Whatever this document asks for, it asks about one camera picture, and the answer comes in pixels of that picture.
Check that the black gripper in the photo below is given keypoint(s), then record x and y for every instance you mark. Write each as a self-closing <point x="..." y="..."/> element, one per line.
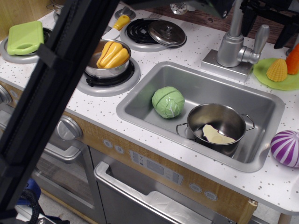
<point x="285" y="12"/>

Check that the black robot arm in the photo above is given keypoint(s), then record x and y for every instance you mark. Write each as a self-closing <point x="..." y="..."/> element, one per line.
<point x="51" y="85"/>

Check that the silver faucet lever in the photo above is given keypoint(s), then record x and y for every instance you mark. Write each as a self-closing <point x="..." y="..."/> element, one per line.
<point x="254" y="46"/>

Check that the orange toy carrot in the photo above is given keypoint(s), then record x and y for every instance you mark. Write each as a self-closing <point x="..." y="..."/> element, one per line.
<point x="292" y="61"/>

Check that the yellow toy corn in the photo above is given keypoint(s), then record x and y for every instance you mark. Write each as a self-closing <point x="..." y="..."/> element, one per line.
<point x="277" y="71"/>

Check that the silver toy faucet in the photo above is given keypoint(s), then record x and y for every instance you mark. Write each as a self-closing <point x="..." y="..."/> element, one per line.
<point x="232" y="59"/>

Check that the green toy plate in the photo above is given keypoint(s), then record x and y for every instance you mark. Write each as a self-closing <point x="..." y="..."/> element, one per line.
<point x="289" y="84"/>

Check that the clear salt shaker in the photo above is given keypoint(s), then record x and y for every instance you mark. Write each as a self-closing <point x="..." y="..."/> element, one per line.
<point x="178" y="8"/>

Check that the steel pot lid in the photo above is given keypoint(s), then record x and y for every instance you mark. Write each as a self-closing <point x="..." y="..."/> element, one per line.
<point x="167" y="33"/>

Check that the purple striped toy onion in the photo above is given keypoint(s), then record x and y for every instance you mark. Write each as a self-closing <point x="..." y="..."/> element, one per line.
<point x="285" y="148"/>

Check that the silver sink basin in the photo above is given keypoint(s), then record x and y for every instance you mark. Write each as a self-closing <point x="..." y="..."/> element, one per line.
<point x="262" y="111"/>

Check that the green toy cabbage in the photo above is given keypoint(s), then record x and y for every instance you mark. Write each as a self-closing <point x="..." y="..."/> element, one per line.
<point x="168" y="102"/>

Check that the back right stove burner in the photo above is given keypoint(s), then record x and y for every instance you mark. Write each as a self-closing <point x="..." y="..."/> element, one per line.
<point x="136" y="36"/>

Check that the stove burner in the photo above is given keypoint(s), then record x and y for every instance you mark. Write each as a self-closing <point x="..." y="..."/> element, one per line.
<point x="136" y="36"/>
<point x="110" y="87"/>
<point x="22" y="59"/>

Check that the silver back knob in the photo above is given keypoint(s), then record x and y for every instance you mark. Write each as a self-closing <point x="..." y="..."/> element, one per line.
<point x="125" y="11"/>

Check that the yellow toy pepper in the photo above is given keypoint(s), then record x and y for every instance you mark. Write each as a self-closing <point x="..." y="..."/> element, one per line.
<point x="112" y="56"/>

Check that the small steel pot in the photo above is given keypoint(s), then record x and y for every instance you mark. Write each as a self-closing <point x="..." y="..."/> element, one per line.
<point x="95" y="72"/>

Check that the front right stove burner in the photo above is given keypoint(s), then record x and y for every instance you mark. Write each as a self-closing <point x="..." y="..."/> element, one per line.
<point x="110" y="87"/>

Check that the grey control panel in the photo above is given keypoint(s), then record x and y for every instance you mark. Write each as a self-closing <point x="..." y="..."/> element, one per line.
<point x="156" y="167"/>

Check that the silver dishwasher door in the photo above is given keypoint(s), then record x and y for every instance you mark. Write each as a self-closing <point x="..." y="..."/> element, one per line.
<point x="130" y="197"/>

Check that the left stove burner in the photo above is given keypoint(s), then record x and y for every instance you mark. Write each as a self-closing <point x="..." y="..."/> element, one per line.
<point x="22" y="59"/>

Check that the green toy cutting board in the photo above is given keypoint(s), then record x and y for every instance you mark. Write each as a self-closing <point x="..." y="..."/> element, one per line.
<point x="25" y="38"/>

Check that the silver oven door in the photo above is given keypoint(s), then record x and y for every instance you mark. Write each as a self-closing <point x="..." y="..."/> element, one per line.
<point x="65" y="173"/>

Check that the steel pot with handles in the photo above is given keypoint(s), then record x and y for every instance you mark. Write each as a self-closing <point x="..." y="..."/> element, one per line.
<point x="221" y="117"/>

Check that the yellow handled toy knife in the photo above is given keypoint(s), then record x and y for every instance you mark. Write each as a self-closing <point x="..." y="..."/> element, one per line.
<point x="114" y="32"/>

